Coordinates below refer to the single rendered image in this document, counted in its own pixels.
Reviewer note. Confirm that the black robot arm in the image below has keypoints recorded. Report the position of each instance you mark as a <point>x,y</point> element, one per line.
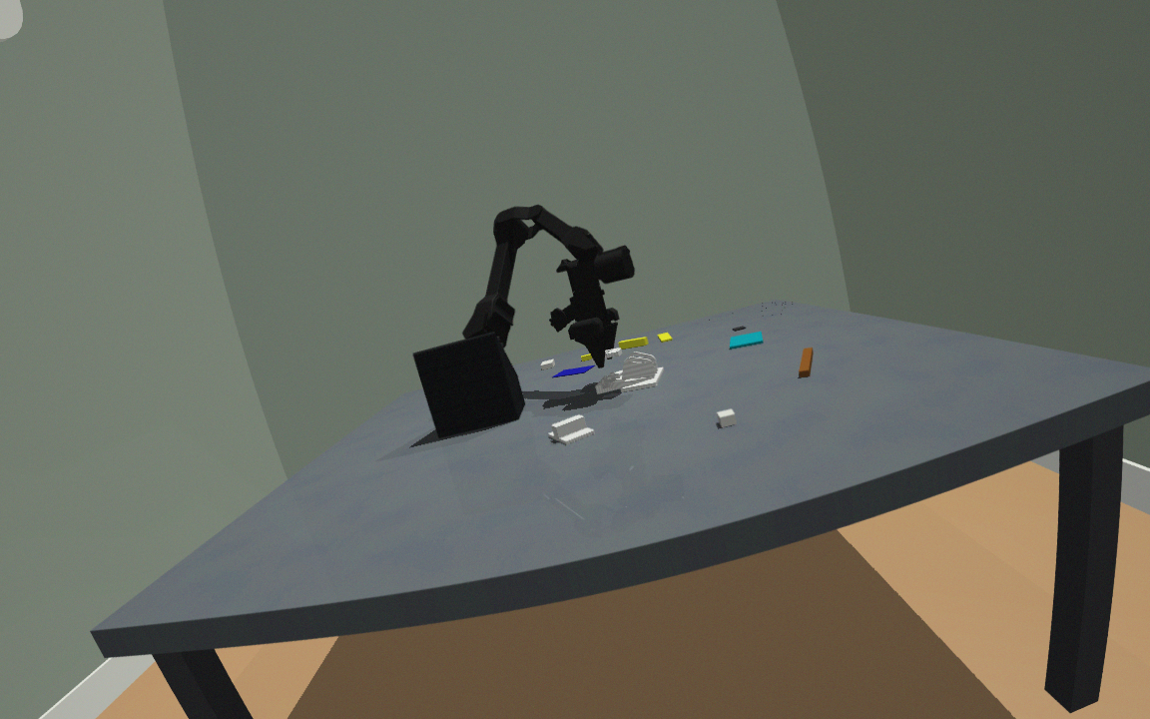
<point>494,314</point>

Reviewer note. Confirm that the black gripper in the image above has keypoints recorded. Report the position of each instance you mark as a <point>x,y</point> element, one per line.
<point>595,330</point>

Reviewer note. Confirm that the brown flat bar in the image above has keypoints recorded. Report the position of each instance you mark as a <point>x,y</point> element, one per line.
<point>806,364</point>

